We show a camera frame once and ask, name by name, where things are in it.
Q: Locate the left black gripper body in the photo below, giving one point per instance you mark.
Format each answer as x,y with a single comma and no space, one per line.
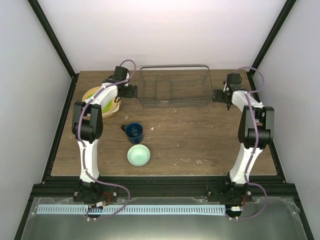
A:
124,94

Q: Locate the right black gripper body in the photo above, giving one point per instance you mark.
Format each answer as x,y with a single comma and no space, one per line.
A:
224,100

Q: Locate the black wire dish rack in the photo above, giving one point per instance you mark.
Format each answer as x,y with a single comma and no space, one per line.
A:
174,85

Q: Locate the dark blue mug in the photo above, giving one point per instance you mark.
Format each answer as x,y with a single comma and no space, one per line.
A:
134,132

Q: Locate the pale green bowl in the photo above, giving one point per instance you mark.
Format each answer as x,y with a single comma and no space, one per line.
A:
138,155

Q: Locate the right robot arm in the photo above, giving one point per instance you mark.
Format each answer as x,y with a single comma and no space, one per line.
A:
256,126

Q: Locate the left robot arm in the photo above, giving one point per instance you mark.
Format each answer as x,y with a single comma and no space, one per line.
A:
87,119

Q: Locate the orange bowl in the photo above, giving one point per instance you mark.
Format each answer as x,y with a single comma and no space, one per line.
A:
118,100

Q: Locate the lime green plate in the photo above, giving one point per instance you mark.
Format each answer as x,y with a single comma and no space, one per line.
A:
109,107

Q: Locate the light blue slotted strip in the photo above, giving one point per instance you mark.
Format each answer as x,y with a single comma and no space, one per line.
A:
68,209

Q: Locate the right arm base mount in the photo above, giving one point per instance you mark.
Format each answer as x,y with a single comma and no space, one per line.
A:
223,190

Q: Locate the black aluminium frame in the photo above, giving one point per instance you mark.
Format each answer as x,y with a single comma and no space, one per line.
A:
154,186

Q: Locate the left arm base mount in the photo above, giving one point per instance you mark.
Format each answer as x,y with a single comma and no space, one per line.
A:
92,193

